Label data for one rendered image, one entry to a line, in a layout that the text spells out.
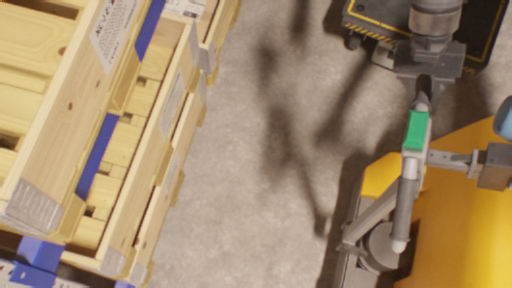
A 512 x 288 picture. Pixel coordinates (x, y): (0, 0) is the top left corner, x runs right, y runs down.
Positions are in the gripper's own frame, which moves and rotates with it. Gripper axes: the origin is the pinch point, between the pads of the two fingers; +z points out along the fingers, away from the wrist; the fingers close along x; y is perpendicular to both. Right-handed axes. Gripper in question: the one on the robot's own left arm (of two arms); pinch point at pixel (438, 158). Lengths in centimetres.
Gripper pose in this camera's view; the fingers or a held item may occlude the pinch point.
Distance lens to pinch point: 110.4
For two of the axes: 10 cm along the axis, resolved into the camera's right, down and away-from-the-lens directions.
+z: -9.3, -1.5, 3.3
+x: -2.4, -4.1, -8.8
